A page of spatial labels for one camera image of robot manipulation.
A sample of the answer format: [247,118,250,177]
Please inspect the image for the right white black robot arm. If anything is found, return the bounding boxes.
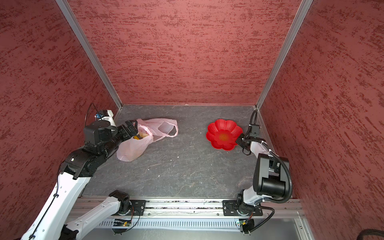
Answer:
[236,134,293,216]

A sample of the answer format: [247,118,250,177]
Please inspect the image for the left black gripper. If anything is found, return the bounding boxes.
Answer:
[100,120,139,158]

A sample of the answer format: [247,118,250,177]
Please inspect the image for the red flower-shaped bowl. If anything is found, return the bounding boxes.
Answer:
[206,119,243,151]

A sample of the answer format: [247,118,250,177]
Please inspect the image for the left aluminium corner post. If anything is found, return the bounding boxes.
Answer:
[56,0,123,109]

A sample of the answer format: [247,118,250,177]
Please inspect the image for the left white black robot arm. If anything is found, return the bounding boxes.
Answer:
[22,120,139,240]

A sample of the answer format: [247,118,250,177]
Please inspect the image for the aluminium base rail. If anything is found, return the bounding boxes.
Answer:
[61,197,305,218]

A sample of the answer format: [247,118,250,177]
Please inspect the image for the black cable bottom right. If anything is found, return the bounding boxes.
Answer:
[356,228,384,240]

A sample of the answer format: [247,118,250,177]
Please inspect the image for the yellow fake banana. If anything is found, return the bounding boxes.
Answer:
[133,134,148,140]

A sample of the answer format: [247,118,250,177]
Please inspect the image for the white slotted cable duct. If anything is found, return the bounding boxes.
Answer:
[96,217,240,232]

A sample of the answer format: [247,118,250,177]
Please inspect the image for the pink plastic bag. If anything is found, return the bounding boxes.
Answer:
[117,118,179,162]

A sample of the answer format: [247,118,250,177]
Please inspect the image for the aluminium corner post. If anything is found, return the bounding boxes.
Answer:
[256,0,313,111]
[56,0,123,109]

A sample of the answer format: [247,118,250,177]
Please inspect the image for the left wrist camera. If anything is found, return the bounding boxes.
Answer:
[95,110,116,126]

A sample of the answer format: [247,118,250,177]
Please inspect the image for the right aluminium corner post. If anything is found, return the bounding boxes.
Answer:
[256,0,313,111]

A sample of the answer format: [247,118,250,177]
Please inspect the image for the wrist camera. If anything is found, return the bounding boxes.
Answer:
[247,124,261,138]
[95,110,116,126]

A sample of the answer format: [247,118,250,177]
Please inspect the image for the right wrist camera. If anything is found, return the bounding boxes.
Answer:
[247,124,261,138]

